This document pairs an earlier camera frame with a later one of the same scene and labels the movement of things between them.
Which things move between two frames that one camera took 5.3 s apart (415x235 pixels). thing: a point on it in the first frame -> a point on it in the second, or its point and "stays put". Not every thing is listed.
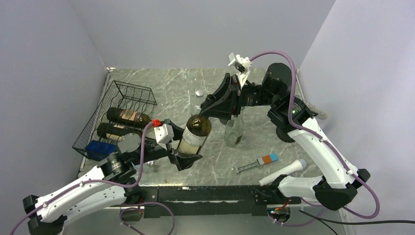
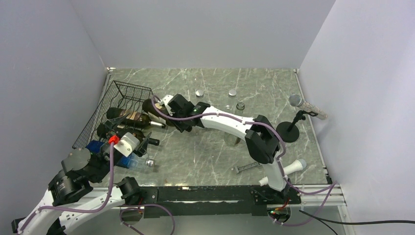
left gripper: x=183 y=160 -> x=142 y=149
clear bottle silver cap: x=199 y=92 stays put
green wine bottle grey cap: x=128 y=117 stays put
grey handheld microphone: x=321 y=115 stays put
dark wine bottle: x=195 y=134 -> x=147 y=105
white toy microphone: x=298 y=166 stays put
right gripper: x=226 y=100 -> x=181 y=128
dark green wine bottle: x=115 y=132 stays put
